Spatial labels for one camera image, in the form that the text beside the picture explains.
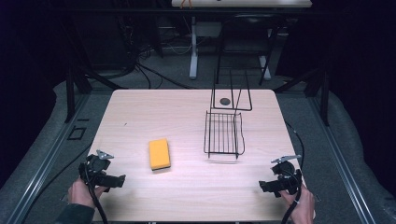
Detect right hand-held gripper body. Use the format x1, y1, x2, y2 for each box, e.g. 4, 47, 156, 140
270, 154, 304, 196

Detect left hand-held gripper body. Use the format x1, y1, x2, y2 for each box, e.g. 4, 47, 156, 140
78, 149, 115, 189

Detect yellow sponge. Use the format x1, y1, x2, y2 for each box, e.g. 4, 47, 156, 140
148, 138, 172, 172

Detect black wire rack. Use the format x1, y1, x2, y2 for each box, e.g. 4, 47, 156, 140
203, 69, 253, 161

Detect person's left hand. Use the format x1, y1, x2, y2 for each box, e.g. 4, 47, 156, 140
67, 177, 108, 209

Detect person's right hand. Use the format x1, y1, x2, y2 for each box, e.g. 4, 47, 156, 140
277, 184, 316, 224

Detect black metal stand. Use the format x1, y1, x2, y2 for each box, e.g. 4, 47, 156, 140
63, 60, 129, 124
273, 66, 331, 127

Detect black metal chair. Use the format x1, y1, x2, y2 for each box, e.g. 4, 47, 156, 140
215, 12, 279, 87

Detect white desk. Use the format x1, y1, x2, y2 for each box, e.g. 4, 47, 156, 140
171, 0, 313, 80

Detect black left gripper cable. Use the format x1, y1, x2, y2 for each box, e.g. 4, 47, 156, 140
83, 161, 109, 224

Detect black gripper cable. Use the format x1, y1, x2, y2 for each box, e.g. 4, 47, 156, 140
280, 121, 306, 224
83, 161, 109, 224

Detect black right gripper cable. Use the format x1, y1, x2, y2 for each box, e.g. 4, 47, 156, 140
280, 121, 306, 224

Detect metal floor rail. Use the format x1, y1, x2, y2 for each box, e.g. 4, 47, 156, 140
5, 92, 92, 224
307, 92, 378, 224

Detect black floor cables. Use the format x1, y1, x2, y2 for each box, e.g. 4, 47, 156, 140
118, 46, 199, 91

